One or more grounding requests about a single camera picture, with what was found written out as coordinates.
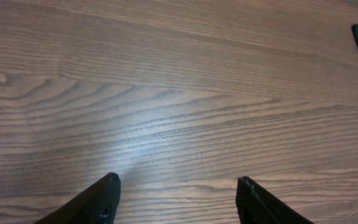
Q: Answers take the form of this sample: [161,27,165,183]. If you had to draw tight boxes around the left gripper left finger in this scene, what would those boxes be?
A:
[35,172,121,224]

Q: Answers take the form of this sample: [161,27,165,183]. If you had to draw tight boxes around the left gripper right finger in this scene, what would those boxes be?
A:
[236,176,313,224]

